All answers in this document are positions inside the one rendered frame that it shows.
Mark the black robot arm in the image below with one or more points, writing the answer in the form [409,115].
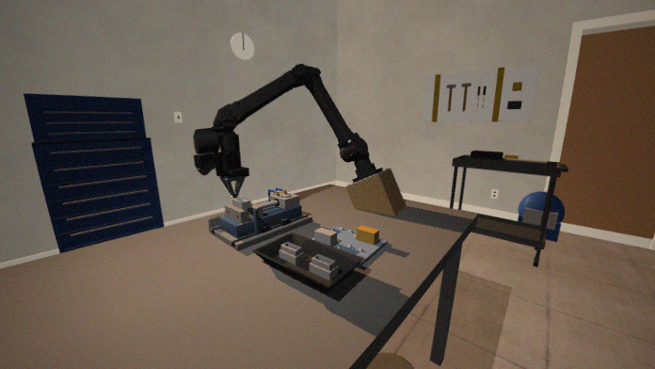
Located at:
[221,136]

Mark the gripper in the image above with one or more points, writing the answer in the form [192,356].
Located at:
[228,176]

